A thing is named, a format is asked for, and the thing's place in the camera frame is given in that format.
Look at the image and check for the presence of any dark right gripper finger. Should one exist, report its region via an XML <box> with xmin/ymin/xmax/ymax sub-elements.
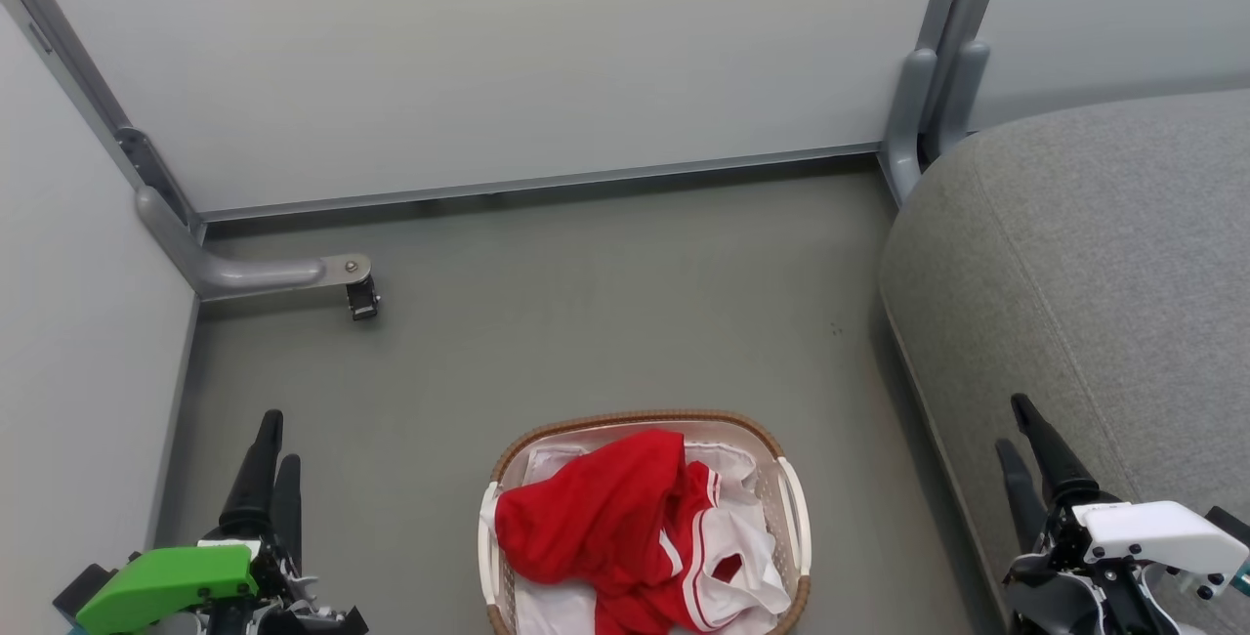
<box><xmin>1010</xmin><ymin>394</ymin><xmax>1101</xmax><ymax>510</ymax></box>
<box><xmin>995</xmin><ymin>439</ymin><xmax>1052</xmax><ymax>555</ymax></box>

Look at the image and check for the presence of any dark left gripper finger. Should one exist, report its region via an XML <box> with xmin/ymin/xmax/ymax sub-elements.
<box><xmin>219</xmin><ymin>409</ymin><xmax>285</xmax><ymax>539</ymax></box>
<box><xmin>273</xmin><ymin>453</ymin><xmax>304</xmax><ymax>573</ymax></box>

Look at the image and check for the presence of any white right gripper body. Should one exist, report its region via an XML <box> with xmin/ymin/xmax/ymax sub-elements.
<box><xmin>1011</xmin><ymin>501</ymin><xmax>1250</xmax><ymax>603</ymax></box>

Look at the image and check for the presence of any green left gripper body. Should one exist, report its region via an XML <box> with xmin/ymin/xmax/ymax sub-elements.
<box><xmin>54</xmin><ymin>539</ymin><xmax>370</xmax><ymax>635</ymax></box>

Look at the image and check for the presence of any red and white garment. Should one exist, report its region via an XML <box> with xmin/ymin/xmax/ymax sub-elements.
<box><xmin>494</xmin><ymin>429</ymin><xmax>793</xmax><ymax>635</ymax></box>

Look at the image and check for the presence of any grey fabric sofa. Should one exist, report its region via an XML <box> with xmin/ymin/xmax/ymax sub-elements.
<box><xmin>879</xmin><ymin>88</ymin><xmax>1250</xmax><ymax>635</ymax></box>

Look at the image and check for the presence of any grey partition foot bar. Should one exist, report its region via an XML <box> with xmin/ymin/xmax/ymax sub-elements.
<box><xmin>135</xmin><ymin>184</ymin><xmax>374</xmax><ymax>303</ymax></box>

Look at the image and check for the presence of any black caster wheel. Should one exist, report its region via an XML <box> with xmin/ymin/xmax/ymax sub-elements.
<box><xmin>346</xmin><ymin>275</ymin><xmax>382</xmax><ymax>322</ymax></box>

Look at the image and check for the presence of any white laundry basket brown rim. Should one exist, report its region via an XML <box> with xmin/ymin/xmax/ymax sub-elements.
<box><xmin>478</xmin><ymin>408</ymin><xmax>813</xmax><ymax>635</ymax></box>

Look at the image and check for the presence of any white basket liner cloth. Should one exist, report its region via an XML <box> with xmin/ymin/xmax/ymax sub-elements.
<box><xmin>512</xmin><ymin>440</ymin><xmax>760</xmax><ymax>635</ymax></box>

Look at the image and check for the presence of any grey partition bottom rail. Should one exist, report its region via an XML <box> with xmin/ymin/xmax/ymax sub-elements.
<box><xmin>198</xmin><ymin>142</ymin><xmax>885</xmax><ymax>224</ymax></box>

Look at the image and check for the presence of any grey slanted partition post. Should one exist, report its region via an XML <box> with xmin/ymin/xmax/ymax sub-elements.
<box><xmin>0</xmin><ymin>0</ymin><xmax>208</xmax><ymax>247</ymax></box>

